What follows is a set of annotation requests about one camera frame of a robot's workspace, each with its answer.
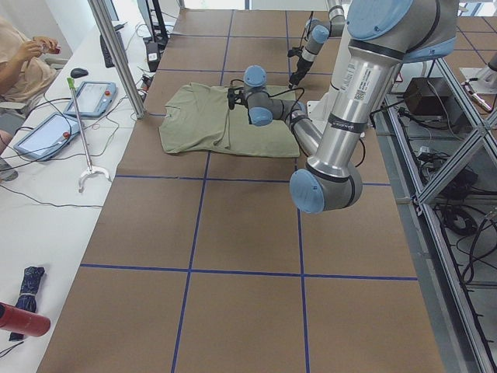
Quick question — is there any white reacher grabber stick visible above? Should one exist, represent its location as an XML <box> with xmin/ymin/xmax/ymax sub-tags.
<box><xmin>67</xmin><ymin>77</ymin><xmax>112</xmax><ymax>193</ymax></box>

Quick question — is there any black computer mouse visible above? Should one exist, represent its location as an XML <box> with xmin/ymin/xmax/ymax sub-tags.
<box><xmin>70</xmin><ymin>68</ymin><xmax>89</xmax><ymax>78</ymax></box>

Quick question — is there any dark blue folded umbrella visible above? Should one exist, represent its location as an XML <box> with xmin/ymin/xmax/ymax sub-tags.
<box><xmin>15</xmin><ymin>267</ymin><xmax>47</xmax><ymax>336</ymax></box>

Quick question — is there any black keyboard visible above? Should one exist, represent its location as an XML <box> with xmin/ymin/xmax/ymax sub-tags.
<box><xmin>99</xmin><ymin>31</ymin><xmax>125</xmax><ymax>68</ymax></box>

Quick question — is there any near teach pendant tablet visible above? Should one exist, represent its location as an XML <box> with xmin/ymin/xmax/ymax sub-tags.
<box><xmin>13</xmin><ymin>113</ymin><xmax>80</xmax><ymax>161</ymax></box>

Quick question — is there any red water bottle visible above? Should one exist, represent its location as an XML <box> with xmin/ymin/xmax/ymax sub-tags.
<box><xmin>1</xmin><ymin>303</ymin><xmax>51</xmax><ymax>337</ymax></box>

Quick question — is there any aluminium frame post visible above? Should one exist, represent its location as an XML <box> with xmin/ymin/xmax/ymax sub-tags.
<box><xmin>88</xmin><ymin>0</ymin><xmax>145</xmax><ymax>119</ymax></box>

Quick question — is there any teach pendant tablet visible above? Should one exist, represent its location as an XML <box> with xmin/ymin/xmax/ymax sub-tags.
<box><xmin>68</xmin><ymin>78</ymin><xmax>116</xmax><ymax>119</ymax></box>
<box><xmin>13</xmin><ymin>113</ymin><xmax>80</xmax><ymax>161</ymax></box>

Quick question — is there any seated person beige shirt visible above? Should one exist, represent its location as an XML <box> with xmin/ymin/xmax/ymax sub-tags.
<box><xmin>0</xmin><ymin>15</ymin><xmax>63</xmax><ymax>183</ymax></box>

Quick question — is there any far teach pendant tablet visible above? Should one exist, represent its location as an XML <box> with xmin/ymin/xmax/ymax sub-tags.
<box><xmin>68</xmin><ymin>78</ymin><xmax>116</xmax><ymax>119</ymax></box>

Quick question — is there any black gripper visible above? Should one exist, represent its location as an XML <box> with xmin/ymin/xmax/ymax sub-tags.
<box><xmin>235</xmin><ymin>89</ymin><xmax>247</xmax><ymax>106</ymax></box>
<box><xmin>289</xmin><ymin>58</ymin><xmax>311</xmax><ymax>86</ymax></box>

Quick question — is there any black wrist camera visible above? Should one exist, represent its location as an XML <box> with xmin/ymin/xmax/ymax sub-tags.
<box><xmin>287</xmin><ymin>47</ymin><xmax>303</xmax><ymax>58</ymax></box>
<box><xmin>227</xmin><ymin>88</ymin><xmax>238</xmax><ymax>110</ymax></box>

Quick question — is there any sage green long-sleeve shirt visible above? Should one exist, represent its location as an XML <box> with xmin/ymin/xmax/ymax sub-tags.
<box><xmin>159</xmin><ymin>82</ymin><xmax>300</xmax><ymax>158</ymax></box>

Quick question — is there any black box under frame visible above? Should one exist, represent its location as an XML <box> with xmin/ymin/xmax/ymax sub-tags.
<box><xmin>403</xmin><ymin>77</ymin><xmax>463</xmax><ymax>122</ymax></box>

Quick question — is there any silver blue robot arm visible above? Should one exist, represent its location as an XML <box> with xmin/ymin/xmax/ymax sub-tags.
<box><xmin>228</xmin><ymin>1</ymin><xmax>459</xmax><ymax>214</ymax></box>
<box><xmin>287</xmin><ymin>1</ymin><xmax>346</xmax><ymax>89</ymax></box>

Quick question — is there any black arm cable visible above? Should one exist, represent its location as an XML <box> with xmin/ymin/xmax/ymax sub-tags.
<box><xmin>231</xmin><ymin>79</ymin><xmax>368</xmax><ymax>168</ymax></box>

